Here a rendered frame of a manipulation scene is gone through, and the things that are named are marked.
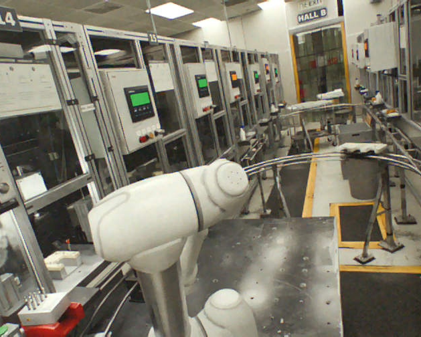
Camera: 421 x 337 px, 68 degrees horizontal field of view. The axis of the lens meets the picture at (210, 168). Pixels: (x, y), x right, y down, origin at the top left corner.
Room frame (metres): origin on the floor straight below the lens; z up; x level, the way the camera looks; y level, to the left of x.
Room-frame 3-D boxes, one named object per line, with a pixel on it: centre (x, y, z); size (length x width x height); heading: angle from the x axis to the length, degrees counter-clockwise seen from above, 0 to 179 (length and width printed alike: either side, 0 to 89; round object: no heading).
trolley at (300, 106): (6.20, -2.18, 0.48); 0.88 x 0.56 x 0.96; 85
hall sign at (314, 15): (8.57, -3.35, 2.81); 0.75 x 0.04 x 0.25; 67
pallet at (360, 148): (2.53, -1.28, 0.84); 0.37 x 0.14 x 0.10; 35
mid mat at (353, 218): (2.85, -1.36, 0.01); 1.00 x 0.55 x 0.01; 157
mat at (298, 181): (5.42, -1.62, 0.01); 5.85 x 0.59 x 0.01; 157
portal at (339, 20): (8.59, -3.42, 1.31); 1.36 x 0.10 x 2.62; 67
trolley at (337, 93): (7.22, -3.06, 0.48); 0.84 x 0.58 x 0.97; 165
